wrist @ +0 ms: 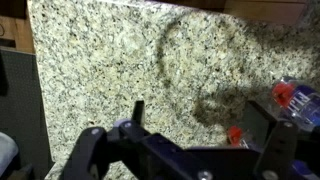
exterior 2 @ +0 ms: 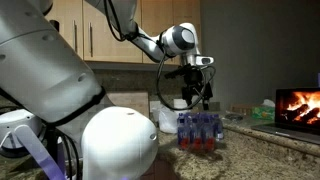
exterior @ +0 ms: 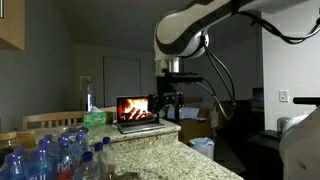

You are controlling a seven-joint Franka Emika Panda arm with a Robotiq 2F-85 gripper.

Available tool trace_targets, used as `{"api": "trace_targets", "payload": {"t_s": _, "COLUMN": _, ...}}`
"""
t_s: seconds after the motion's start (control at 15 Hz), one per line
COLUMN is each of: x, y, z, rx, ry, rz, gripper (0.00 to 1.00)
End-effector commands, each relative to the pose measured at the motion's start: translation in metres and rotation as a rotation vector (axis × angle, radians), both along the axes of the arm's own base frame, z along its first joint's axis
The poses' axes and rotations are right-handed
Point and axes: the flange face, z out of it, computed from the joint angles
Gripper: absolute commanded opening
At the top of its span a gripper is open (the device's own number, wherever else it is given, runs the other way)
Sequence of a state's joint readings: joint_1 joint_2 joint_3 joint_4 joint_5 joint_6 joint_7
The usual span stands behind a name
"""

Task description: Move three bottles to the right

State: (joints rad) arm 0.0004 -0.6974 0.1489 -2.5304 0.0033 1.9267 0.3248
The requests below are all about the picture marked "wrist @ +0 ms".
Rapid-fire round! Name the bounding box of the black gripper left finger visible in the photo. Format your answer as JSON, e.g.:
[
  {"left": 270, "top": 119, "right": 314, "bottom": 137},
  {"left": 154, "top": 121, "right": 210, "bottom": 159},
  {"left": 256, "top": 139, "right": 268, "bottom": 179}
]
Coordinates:
[{"left": 63, "top": 99, "right": 151, "bottom": 180}]

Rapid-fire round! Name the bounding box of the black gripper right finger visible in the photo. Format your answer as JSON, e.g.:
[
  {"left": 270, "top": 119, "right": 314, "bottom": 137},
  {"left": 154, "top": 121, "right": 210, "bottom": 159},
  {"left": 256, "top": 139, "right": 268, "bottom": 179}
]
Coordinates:
[{"left": 246, "top": 99, "right": 320, "bottom": 180}]

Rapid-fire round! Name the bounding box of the white trash bin with bag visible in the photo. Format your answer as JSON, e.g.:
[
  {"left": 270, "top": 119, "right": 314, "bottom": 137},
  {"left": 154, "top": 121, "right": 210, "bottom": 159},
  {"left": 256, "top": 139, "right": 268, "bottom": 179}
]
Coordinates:
[{"left": 0, "top": 131, "right": 20, "bottom": 178}]

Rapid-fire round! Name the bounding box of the brown cardboard box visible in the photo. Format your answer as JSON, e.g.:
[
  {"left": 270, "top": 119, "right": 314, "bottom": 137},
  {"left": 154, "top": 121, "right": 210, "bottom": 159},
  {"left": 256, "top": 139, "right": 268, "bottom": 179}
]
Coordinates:
[{"left": 0, "top": 0, "right": 36, "bottom": 54}]

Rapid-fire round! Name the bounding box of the wooden base cabinet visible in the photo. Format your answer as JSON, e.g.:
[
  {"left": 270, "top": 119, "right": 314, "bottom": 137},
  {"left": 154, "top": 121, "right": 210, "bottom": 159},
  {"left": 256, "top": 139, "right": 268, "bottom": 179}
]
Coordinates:
[{"left": 159, "top": 0, "right": 309, "bottom": 27}]

